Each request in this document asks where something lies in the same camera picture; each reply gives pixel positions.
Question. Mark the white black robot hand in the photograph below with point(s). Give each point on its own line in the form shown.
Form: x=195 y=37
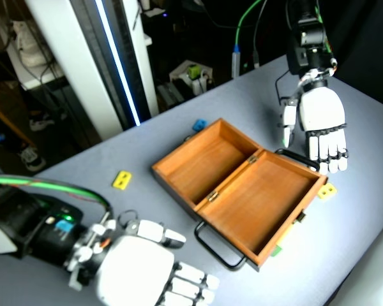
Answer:
x=134 y=271
x=322 y=108

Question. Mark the black cloth backdrop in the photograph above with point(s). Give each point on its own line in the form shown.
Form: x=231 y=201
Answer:
x=364 y=48

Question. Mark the yellow two-hole block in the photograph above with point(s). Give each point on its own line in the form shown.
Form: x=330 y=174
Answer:
x=122 y=180
x=327 y=191

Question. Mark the blue toy block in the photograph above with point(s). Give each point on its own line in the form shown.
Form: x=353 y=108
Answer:
x=199 y=124

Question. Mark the large green cube block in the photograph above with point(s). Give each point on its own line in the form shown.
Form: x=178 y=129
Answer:
x=277 y=251

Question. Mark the white black sneaker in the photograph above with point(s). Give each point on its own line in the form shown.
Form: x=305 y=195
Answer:
x=33 y=157
x=41 y=124

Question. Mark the grey table cloth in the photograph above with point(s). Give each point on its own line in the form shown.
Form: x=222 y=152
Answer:
x=306 y=261

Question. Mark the white column with blue light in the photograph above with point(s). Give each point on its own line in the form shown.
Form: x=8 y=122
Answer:
x=79 y=63

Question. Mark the white cloth bundle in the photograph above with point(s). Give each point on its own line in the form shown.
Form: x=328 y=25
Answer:
x=28 y=44

